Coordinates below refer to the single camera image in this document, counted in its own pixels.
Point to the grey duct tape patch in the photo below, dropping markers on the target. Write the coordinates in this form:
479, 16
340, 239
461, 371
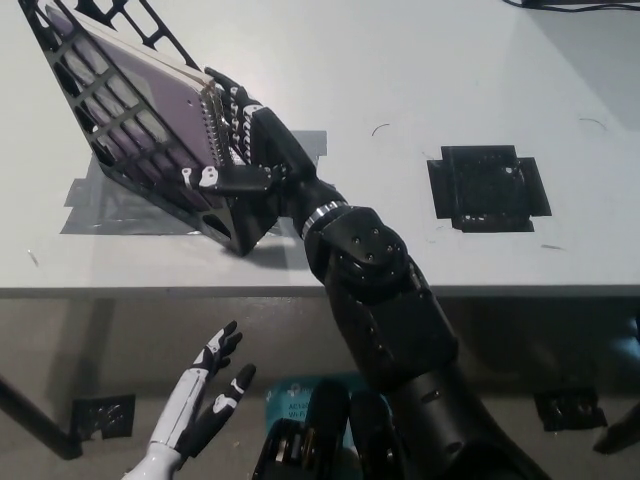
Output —
100, 210

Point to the teal router box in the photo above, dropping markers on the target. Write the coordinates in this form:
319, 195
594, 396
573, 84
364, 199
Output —
290, 400

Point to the black plastic lattice file shelf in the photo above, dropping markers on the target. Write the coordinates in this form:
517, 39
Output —
245, 225

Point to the dark flat device base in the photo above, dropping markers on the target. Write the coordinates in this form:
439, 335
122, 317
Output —
580, 1

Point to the dark angled furniture leg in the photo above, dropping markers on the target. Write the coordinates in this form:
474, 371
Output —
620, 435

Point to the black square tape patch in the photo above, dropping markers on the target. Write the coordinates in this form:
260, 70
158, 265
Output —
485, 190

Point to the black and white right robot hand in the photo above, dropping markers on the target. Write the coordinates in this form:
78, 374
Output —
280, 155

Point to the purple spiral notebook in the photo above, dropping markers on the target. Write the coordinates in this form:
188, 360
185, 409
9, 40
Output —
165, 95

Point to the black metal table leg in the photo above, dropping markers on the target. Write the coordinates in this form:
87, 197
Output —
40, 425

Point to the black tape floor marker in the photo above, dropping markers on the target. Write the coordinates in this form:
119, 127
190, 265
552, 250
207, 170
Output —
570, 410
102, 417

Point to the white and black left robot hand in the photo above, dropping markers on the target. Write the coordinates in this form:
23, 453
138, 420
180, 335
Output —
185, 410

